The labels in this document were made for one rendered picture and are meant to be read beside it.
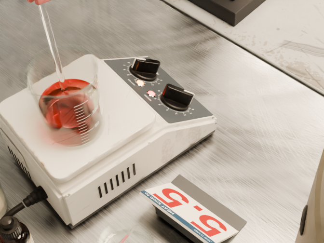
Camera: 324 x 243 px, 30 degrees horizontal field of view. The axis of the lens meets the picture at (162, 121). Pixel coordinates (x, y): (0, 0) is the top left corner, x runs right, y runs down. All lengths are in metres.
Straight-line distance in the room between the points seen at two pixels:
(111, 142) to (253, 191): 0.17
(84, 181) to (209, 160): 0.15
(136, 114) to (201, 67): 0.18
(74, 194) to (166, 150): 0.11
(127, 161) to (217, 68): 0.21
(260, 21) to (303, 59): 0.08
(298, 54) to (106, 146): 0.31
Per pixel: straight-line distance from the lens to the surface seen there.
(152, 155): 0.62
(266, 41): 0.79
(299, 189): 0.66
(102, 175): 0.59
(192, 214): 0.60
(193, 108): 0.66
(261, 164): 0.67
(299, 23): 0.82
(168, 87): 0.64
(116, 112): 0.60
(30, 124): 0.60
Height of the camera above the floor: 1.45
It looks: 52 degrees down
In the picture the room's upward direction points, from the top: 3 degrees counter-clockwise
